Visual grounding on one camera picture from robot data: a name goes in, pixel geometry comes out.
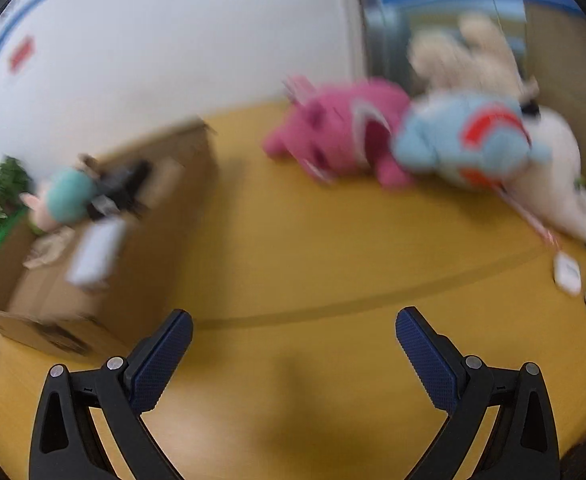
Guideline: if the red and white cord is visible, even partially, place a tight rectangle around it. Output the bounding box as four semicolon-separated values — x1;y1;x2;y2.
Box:
498;187;564;251

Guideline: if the white earphone case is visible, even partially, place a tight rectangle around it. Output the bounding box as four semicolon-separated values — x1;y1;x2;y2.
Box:
553;252;582;295

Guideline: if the crumpled brown paper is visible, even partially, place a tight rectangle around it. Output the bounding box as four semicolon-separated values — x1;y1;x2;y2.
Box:
23;232;76;272

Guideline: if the green artificial plant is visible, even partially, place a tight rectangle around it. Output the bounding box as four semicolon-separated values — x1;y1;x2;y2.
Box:
0;156;31;241

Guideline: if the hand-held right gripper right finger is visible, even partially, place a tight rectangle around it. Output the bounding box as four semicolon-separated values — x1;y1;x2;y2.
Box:
395;306;561;480

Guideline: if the white plastic packet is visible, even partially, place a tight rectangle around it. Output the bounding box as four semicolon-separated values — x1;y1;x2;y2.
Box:
68;220;126;291

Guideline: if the pink pig plush toy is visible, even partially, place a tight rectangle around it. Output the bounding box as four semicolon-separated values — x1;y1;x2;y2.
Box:
20;167;98;233

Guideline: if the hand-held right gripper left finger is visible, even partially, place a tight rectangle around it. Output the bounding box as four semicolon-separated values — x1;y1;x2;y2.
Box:
29;309;194;480

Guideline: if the light blue plush toy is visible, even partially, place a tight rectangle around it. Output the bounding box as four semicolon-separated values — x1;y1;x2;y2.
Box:
392;91;551;190

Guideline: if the small black box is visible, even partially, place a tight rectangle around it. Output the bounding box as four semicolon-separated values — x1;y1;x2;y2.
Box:
88;160;154;221

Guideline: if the white plush toy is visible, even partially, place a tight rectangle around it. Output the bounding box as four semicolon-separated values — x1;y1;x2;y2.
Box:
510;107;586;243

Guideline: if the metal door frame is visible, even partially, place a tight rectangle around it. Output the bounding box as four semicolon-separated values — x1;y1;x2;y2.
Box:
353;0;414;86

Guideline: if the brown cardboard box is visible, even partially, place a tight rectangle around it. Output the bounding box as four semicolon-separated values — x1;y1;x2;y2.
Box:
0;117;221;358

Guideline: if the beige plush toy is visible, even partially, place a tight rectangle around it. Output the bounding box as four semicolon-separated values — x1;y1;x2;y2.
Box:
409;12;538;101

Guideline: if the yellow wooden desktop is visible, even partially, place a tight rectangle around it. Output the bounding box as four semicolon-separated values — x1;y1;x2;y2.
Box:
0;97;586;480

